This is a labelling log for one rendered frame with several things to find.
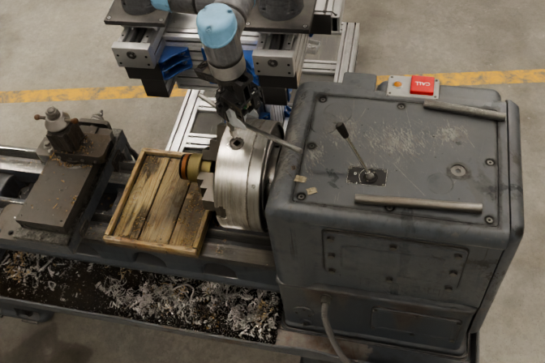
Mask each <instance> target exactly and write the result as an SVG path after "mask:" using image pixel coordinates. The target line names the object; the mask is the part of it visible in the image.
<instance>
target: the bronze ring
mask: <svg viewBox="0 0 545 363"><path fill-rule="evenodd" d="M215 166H216V161H213V160H203V153H202V154H200V153H193V154H183V155H182V157H181V159H180V162H179V167H178V172H179V176H180V178H181V179H184V180H189V181H190V182H197V177H198V175H199V173H200V172H206V173H215Z"/></svg>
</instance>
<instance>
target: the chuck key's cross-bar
mask: <svg viewBox="0 0 545 363"><path fill-rule="evenodd" d="M198 97H199V98H200V99H202V100H204V101H205V102H207V103H208V104H210V105H211V106H212V107H214V108H216V105H215V102H214V101H212V100H210V99H209V98H207V97H206V96H205V95H203V94H202V93H200V94H199V95H198ZM242 123H243V122H242ZM243 124H244V125H245V126H246V128H247V129H249V130H252V131H254V132H255V133H257V134H259V135H262V136H264V137H265V138H267V139H271V140H272V141H274V142H276V143H279V144H280V145H282V146H284V147H287V148H289V149H290V150H292V151H295V152H297V153H299V154H302V153H303V149H302V148H300V147H297V146H294V145H293V144H291V143H288V142H286V141H285V140H283V139H279V138H278V137H276V136H274V135H271V134H269V133H268V132H266V131H264V130H261V129H259V128H257V127H255V126H253V125H251V124H249V123H246V122H244V123H243Z"/></svg>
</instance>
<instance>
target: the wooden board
mask: <svg viewBox="0 0 545 363"><path fill-rule="evenodd" d="M183 154H193V153H186V152H181V154H180V152H176V151H166V150H160V149H152V148H145V147H143V148H142V151H141V153H140V154H139V157H138V160H137V161H136V163H135V167H134V168H133V170H132V173H131V175H130V178H129V180H128V182H127V185H126V187H125V190H124V192H123V195H122V197H121V199H120V201H119V203H118V206H117V208H116V210H115V213H114V215H113V217H112V219H111V221H110V222H109V226H108V228H107V229H106V231H105V235H104V238H103V241H104V242H105V243H106V245H111V246H121V247H126V248H132V249H136V248H137V249H138V250H146V251H152V252H157V253H163V254H167V253H168V254H176V255H181V256H187V257H192V258H198V257H199V255H200V251H201V248H202V245H203V243H204V239H205V236H206V233H207V231H208V226H209V223H210V220H211V218H212V214H213V211H209V210H204V209H203V207H204V205H203V201H202V199H203V197H202V195H200V194H201V190H200V189H199V188H197V187H198V185H197V184H198V183H195V182H192V181H189V180H184V179H181V178H180V176H179V172H178V167H179V162H180V159H181V157H182V155H183ZM148 156H151V159H150V157H149V160H148ZM154 156H155V157H156V159H155V158H154ZM152 158H154V159H152ZM171 159H172V161H173V162H172V161H169V160H171ZM151 160H152V162H151ZM145 161H147V162H145ZM157 162H158V163H157ZM145 163H146V164H145ZM155 163H156V164H155ZM166 163H167V164H166ZM144 164H145V165H144ZM143 165H144V166H143ZM146 166H147V167H146ZM136 169H138V170H136ZM140 171H141V175H140ZM157 171H158V172H157ZM156 172H157V173H156ZM146 176H147V177H146ZM137 178H139V179H137ZM159 179H160V181H159ZM162 180H163V181H162ZM188 183H189V184H190V183H191V186H190V185H188ZM192 186H194V187H192ZM196 189H198V190H196ZM189 192H190V194H191V196H190V195H189ZM191 192H192V193H191ZM194 193H195V194H194ZM193 195H194V196H193ZM192 198H193V199H192ZM192 200H193V201H192ZM201 203H202V204H201ZM197 204H198V205H197ZM194 205H195V206H194ZM188 206H189V207H188ZM185 207H186V208H185ZM199 207H200V208H199ZM186 209H187V210H188V211H187V210H186ZM197 209H198V210H199V211H196V210H197ZM191 210H192V211H191ZM202 210H203V211H202ZM189 211H191V212H189ZM184 212H185V213H184ZM201 212H203V213H201ZM133 213H135V214H133ZM129 214H130V215H129ZM193 214H194V215H193ZM203 215H204V216H203ZM116 216H117V217H116ZM122 216H123V217H122ZM188 216H190V217H188ZM137 217H139V218H137ZM140 217H143V218H145V220H141V221H140V219H142V218H140ZM185 217H186V219H185ZM136 218H137V219H136ZM178 218H179V219H181V220H179V219H178ZM184 219H185V220H184ZM144 221H146V223H145V222H144ZM174 221H175V222H174ZM183 221H184V223H185V224H187V225H185V224H184V223H183V224H182V222H183ZM189 221H190V222H189ZM197 221H198V222H199V221H200V223H198V222H197ZM123 222H126V223H123ZM148 222H149V223H148ZM136 223H140V224H136ZM180 223H181V224H180ZM189 223H190V224H189ZM176 224H177V225H176ZM119 225H120V226H121V228H120V226H119ZM148 225H151V226H148ZM188 225H189V226H188ZM196 225H197V226H196ZM143 226H144V227H143ZM175 226H177V227H176V228H175ZM187 226H188V227H187ZM192 226H193V228H192ZM138 227H140V229H141V230H139V228H138ZM202 227H203V228H202ZM162 228H164V229H162ZM189 228H190V229H189ZM115 229H116V230H115ZM124 229H125V230H124ZM136 229H138V230H136ZM142 229H143V230H142ZM171 229H172V230H171ZM193 229H194V230H195V231H197V232H195V231H194V230H193ZM127 230H128V231H127ZM135 230H136V231H135ZM114 231H116V232H114ZM122 231H123V232H122ZM139 231H140V232H139ZM142 231H143V232H142ZM184 231H186V232H184ZM193 232H195V233H193ZM115 233H116V236H115ZM119 234H121V235H125V236H124V237H121V235H119ZM127 234H129V235H128V236H127ZM137 234H138V235H137ZM172 234H173V235H172ZM118 235H119V236H118ZM131 235H132V238H131ZM140 235H141V236H140ZM190 235H191V236H193V237H191V236H190ZM138 236H139V237H142V238H143V239H142V238H139V237H138ZM158 236H159V237H158ZM128 237H129V238H128ZM136 237H137V238H136ZM186 237H187V239H186ZM120 238H121V241H120ZM127 238H128V239H127ZM138 238H139V240H138ZM171 238H173V239H172V240H171ZM189 238H190V239H189ZM194 238H195V240H193V239H194ZM140 239H141V240H142V241H141V240H140ZM150 239H151V240H150ZM160 239H161V240H160ZM182 239H184V240H183V242H182V243H181V241H182ZM155 240H156V242H155ZM167 240H168V241H167ZM188 240H192V241H191V242H190V241H188ZM172 242H173V244H172ZM142 243H143V244H142ZM164 243H165V244H164ZM184 243H187V244H184ZM192 243H193V244H194V245H193V244H192ZM180 244H181V245H180ZM192 245H193V246H192ZM189 246H191V247H192V248H191V247H189Z"/></svg>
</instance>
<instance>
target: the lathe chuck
mask: <svg viewBox="0 0 545 363"><path fill-rule="evenodd" d="M264 121H266V120H264V119H256V118H248V117H247V118H246V121H245V122H246V123H249V124H251V125H253V126H255V127H257V128H260V126H261V125H262V123H263V122H264ZM229 129H230V128H229V127H228V126H227V127H226V128H225V131H224V133H223V135H222V138H221V142H220V146H219V149H218V153H217V160H216V166H215V173H214V182H213V202H214V207H216V208H219V207H223V209H225V212H226V217H225V218H222V217H221V216H217V221H218V222H219V224H220V225H221V226H222V227H225V228H236V229H242V230H248V231H253V230H252V229H251V227H250V225H249V222H248V218H247V179H248V171H249V165H250V160H251V153H252V149H253V146H254V142H255V137H256V135H257V133H255V132H254V131H252V130H249V129H246V130H244V129H242V128H240V127H239V128H238V127H235V129H237V132H238V136H237V137H236V139H241V140H242V141H243V145H242V146H241V147H240V148H237V149H235V148H232V147H231V145H230V143H231V141H232V140H233V139H234V138H233V137H231V136H230V131H229Z"/></svg>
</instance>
